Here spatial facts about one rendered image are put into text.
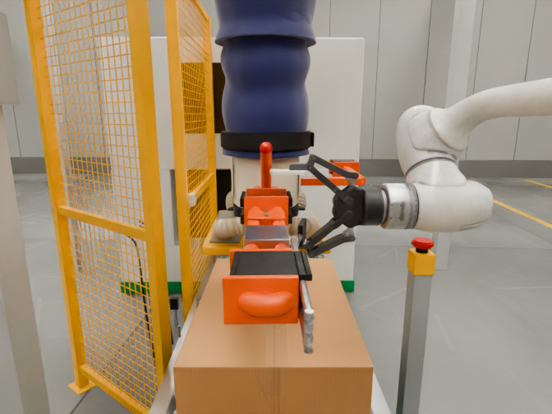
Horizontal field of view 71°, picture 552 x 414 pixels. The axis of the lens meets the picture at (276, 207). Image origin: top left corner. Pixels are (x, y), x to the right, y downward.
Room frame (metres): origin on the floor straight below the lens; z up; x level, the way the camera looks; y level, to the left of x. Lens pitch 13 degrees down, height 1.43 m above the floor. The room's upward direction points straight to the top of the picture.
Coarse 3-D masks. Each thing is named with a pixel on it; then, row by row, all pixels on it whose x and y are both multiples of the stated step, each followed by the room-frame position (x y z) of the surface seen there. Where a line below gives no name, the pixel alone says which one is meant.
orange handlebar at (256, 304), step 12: (348, 168) 1.20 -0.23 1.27; (312, 180) 1.02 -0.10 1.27; (336, 180) 1.02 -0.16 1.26; (360, 180) 1.03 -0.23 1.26; (252, 216) 0.61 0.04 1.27; (264, 216) 0.61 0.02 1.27; (276, 216) 0.61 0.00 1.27; (240, 300) 0.34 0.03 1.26; (252, 300) 0.33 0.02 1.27; (264, 300) 0.33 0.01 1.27; (276, 300) 0.33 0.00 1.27; (288, 300) 0.34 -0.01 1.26; (252, 312) 0.33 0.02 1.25; (264, 312) 0.33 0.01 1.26; (276, 312) 0.33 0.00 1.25
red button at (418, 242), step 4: (412, 240) 1.22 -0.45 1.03; (416, 240) 1.20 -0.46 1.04; (420, 240) 1.20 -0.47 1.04; (424, 240) 1.20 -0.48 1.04; (428, 240) 1.20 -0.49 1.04; (412, 244) 1.19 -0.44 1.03; (416, 244) 1.18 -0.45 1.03; (420, 244) 1.17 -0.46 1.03; (424, 244) 1.17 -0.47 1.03; (428, 244) 1.17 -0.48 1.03; (432, 244) 1.17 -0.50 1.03; (416, 248) 1.20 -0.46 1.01; (420, 248) 1.18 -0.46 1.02; (424, 248) 1.17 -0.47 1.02; (428, 248) 1.17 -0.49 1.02; (420, 252) 1.19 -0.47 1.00; (424, 252) 1.18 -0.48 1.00
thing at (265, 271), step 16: (240, 256) 0.40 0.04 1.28; (256, 256) 0.40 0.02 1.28; (272, 256) 0.40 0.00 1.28; (288, 256) 0.40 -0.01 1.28; (240, 272) 0.36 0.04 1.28; (256, 272) 0.36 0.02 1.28; (272, 272) 0.36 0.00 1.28; (288, 272) 0.36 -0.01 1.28; (224, 288) 0.35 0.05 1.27; (240, 288) 0.35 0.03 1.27; (256, 288) 0.35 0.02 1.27; (272, 288) 0.35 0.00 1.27; (288, 288) 0.35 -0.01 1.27; (224, 304) 0.35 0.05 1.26; (224, 320) 0.35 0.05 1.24; (240, 320) 0.35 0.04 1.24; (256, 320) 0.35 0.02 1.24; (272, 320) 0.35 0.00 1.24; (288, 320) 0.35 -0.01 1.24
